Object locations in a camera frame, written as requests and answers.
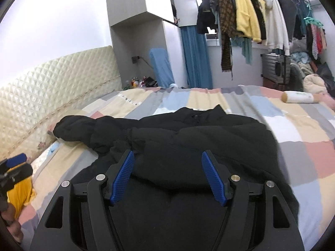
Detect pastel patchwork quilt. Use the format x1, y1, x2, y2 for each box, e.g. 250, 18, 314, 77
19, 85, 335, 251

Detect cream quilted headboard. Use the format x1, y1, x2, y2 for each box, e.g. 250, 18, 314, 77
0, 45, 123, 160

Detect person's left hand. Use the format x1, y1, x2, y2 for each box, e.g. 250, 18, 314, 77
0, 209, 24, 245

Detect hanging small garments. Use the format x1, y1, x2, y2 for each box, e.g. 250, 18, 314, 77
306, 23, 327, 60

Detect yellow fleece jacket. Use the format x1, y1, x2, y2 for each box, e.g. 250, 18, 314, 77
230, 0, 266, 44

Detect teal scarf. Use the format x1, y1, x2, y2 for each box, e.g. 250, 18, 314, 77
230, 35, 253, 66

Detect teal clip hanger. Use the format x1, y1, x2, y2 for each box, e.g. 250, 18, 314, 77
304, 4, 323, 27

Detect cream plush toy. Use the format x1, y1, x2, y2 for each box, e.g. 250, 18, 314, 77
303, 74, 327, 95

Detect grey ribbed suitcase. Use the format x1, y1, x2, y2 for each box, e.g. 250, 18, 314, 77
260, 53, 292, 85

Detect blue covered board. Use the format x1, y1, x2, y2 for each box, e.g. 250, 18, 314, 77
149, 48, 175, 88

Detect black puffer jacket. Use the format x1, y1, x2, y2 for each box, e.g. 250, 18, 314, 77
53, 105, 300, 251

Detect blue curtain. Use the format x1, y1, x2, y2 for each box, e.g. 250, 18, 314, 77
180, 26, 213, 89

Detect grey wardrobe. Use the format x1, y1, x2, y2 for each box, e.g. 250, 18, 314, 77
105, 0, 198, 89

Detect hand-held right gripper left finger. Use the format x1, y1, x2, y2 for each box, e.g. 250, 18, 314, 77
29, 149, 135, 251

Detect group of nightstand bottles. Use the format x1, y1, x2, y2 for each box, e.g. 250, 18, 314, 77
125, 76, 157, 89

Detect row of hanging clothes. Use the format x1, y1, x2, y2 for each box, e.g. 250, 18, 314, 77
192, 0, 223, 46

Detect pile of clothes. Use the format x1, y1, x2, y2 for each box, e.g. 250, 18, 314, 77
290, 44, 320, 76

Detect hanging black jacket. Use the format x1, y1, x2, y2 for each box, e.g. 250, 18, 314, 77
196, 3, 219, 34

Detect white hoodie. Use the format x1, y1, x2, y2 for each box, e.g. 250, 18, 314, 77
263, 0, 291, 56

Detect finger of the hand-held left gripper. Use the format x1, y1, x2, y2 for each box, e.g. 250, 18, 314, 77
11, 163, 33, 185
5, 153, 27, 169

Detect pink pillow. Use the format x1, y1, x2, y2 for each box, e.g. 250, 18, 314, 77
47, 108, 92, 136

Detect black power cable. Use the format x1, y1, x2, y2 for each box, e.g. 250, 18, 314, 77
140, 57, 155, 72

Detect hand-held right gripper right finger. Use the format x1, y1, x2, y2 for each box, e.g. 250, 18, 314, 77
201, 150, 305, 251

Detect dark grey sweater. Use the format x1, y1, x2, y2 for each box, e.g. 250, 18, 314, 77
260, 0, 308, 44

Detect black bag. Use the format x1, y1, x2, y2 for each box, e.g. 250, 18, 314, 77
317, 62, 335, 97

